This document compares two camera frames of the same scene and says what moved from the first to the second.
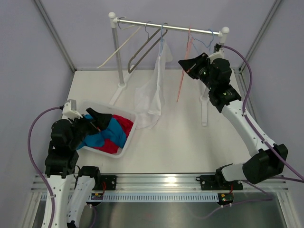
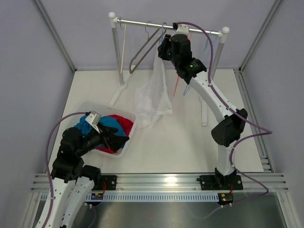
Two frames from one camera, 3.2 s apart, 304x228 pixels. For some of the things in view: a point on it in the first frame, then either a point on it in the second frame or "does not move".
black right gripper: x=193 y=63 -> x=161 y=49
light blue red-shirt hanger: x=204 y=44 -> x=188 y=86
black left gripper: x=100 y=121 -> x=114 y=141
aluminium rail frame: x=165 y=183 does not move
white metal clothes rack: x=115 y=22 does not move
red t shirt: x=109 y=146 does not move
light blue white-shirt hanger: x=162 y=42 does not move
